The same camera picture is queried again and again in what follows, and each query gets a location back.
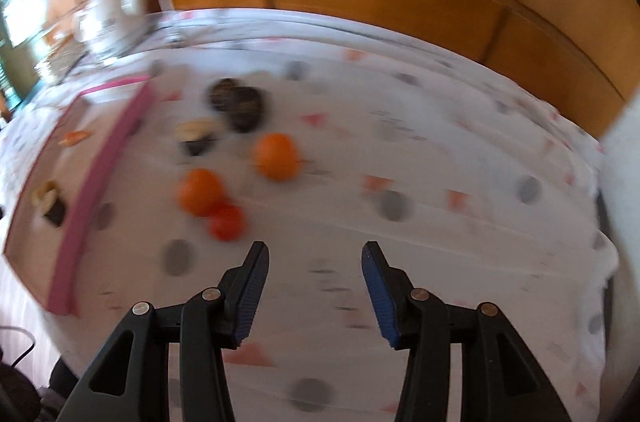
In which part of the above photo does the cut brown fruit half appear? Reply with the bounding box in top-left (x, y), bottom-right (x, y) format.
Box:
top-left (172, 118), bottom-right (226, 157)

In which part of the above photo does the toy carrot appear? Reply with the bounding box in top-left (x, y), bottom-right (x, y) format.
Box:
top-left (58, 130), bottom-right (93, 148)

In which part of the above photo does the white patterned tablecloth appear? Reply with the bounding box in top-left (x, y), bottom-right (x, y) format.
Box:
top-left (1, 11), bottom-right (618, 421)

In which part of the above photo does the white ceramic electric kettle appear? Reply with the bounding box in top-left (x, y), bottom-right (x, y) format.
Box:
top-left (73, 0), bottom-right (151, 60)

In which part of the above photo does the dark brown round fruit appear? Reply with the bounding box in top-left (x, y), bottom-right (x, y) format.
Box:
top-left (227, 86), bottom-right (266, 133)

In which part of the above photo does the small red-orange fruit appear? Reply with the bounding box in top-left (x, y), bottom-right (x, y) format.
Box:
top-left (207, 202), bottom-right (246, 242)

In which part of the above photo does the orange tangerine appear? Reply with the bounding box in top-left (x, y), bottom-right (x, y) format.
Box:
top-left (176, 169), bottom-right (228, 217)

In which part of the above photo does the ornate silver tissue box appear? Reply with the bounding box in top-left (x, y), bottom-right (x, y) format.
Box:
top-left (36, 36), bottom-right (87, 86)

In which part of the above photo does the pink-edged cardboard tray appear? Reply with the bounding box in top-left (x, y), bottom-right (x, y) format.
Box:
top-left (3, 76), bottom-right (154, 315)

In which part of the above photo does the large orange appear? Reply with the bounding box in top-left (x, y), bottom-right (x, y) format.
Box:
top-left (253, 132), bottom-right (302, 182)

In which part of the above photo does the dark brown chestnut fruit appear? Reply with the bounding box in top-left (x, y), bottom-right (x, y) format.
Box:
top-left (205, 78), bottom-right (240, 112)

